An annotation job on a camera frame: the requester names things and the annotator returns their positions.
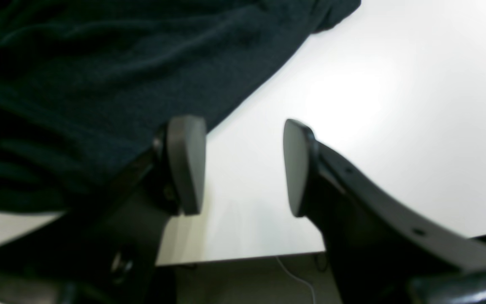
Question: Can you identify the black t-shirt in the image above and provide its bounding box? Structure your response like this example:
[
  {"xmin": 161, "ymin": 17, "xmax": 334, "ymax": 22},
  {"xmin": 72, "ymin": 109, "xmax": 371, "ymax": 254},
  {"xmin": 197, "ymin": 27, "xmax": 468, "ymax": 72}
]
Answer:
[{"xmin": 0, "ymin": 0, "xmax": 361, "ymax": 213}]

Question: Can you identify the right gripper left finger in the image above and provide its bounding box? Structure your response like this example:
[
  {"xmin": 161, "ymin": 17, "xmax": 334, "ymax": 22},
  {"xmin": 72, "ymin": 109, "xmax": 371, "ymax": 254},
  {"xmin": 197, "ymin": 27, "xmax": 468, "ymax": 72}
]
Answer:
[{"xmin": 0, "ymin": 115, "xmax": 207, "ymax": 304}]

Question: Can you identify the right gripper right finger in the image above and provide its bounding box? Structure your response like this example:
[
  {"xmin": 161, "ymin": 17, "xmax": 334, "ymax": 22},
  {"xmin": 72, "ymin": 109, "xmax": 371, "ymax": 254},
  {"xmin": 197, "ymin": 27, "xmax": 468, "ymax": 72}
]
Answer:
[{"xmin": 283, "ymin": 119, "xmax": 486, "ymax": 304}]

